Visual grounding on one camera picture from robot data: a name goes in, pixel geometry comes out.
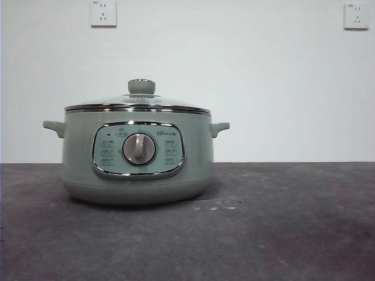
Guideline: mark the pale green electric cooking pot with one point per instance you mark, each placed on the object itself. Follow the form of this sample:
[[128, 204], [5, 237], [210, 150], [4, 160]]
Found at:
[[79, 152]]

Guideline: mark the glass lid with green knob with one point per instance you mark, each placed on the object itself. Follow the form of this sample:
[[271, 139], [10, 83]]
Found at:
[[141, 86]]

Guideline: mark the white wall socket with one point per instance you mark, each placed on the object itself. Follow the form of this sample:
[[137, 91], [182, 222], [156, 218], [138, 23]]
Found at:
[[356, 17], [103, 14]]

